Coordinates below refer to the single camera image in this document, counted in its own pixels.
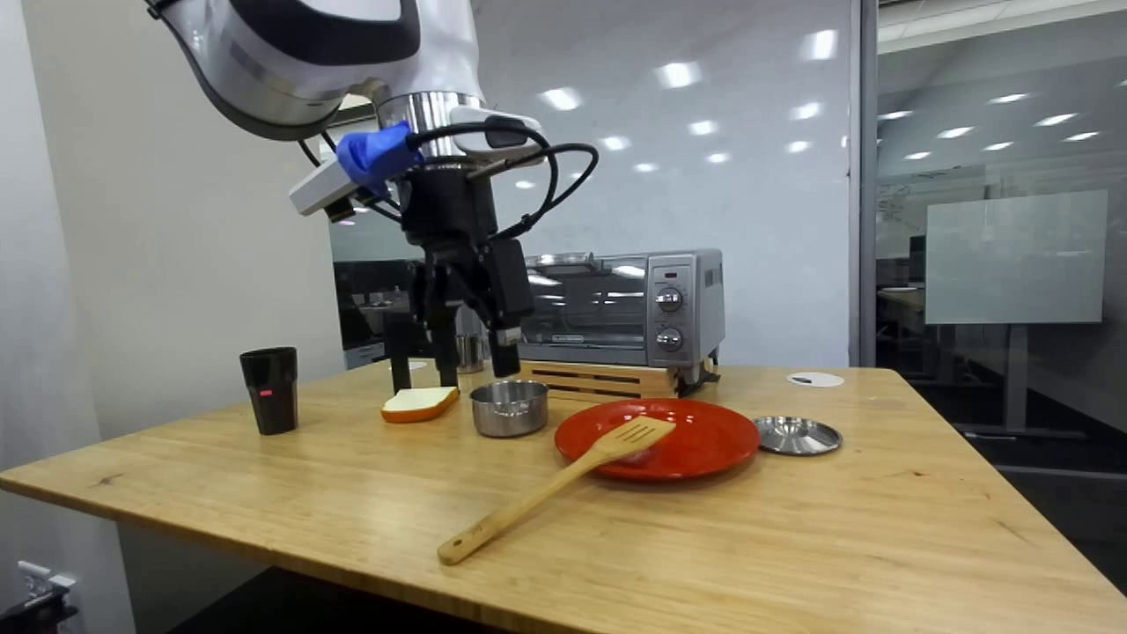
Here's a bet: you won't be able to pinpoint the wooden slatted trivet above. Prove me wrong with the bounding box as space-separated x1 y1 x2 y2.
515 358 685 406

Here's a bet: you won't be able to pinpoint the black plastic tumbler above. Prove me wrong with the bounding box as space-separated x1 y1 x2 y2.
236 344 302 435

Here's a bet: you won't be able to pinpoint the slice of white bread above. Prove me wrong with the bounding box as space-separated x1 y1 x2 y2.
379 385 462 427

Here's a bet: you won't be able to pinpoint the wall whiteboard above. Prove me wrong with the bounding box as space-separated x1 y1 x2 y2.
923 187 1115 326

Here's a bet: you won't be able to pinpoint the wooden spatula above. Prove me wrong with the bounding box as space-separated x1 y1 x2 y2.
438 413 681 567

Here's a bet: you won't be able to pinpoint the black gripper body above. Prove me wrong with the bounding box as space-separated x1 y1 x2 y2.
403 162 506 274

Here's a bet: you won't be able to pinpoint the small steel pot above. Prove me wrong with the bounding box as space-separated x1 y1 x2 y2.
470 376 553 445

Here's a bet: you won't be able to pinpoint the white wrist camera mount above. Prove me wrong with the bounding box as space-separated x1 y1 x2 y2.
288 119 428 220

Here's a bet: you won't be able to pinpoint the black clamp stand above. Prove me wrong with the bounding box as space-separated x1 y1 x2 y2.
0 555 80 634

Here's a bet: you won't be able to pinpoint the red plate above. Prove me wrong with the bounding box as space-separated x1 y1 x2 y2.
550 395 766 487

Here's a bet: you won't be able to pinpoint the grey partition post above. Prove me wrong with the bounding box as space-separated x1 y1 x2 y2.
850 0 885 369

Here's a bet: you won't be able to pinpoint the silver toaster oven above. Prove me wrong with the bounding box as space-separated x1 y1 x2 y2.
523 245 731 398

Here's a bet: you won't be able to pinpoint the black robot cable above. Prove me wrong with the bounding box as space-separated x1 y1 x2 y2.
298 117 604 245

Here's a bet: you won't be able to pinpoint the small steel lid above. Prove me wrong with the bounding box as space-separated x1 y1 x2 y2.
754 413 847 461

